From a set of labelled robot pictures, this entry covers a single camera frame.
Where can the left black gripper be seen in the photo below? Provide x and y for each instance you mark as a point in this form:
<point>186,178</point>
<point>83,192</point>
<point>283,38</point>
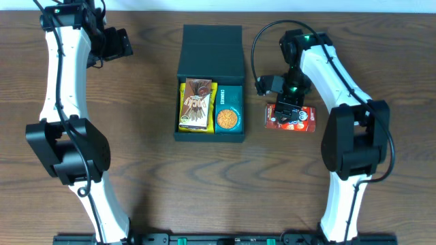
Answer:
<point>120,43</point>

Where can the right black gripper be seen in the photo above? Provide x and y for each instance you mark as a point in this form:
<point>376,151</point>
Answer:
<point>288,107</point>

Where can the red Hello Panda box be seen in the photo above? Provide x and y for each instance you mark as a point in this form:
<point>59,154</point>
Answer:
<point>306,120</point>

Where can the teal Crunchies box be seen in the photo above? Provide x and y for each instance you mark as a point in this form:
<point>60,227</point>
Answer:
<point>229,110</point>

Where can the black gift box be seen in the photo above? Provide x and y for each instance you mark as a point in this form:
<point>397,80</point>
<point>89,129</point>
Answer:
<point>211,52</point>

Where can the yellow Hacks candy bag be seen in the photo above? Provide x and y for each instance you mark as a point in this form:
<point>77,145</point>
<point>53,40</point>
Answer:
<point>211,115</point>

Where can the brown Pocky box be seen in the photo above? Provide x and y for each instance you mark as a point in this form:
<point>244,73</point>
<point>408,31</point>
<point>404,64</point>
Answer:
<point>195,104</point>

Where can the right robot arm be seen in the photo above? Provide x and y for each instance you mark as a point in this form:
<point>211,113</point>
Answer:
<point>356,138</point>

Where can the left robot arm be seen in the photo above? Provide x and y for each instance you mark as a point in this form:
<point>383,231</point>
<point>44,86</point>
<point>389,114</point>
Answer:
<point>65,141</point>

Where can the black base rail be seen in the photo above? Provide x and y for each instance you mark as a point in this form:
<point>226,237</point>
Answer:
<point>225,239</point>

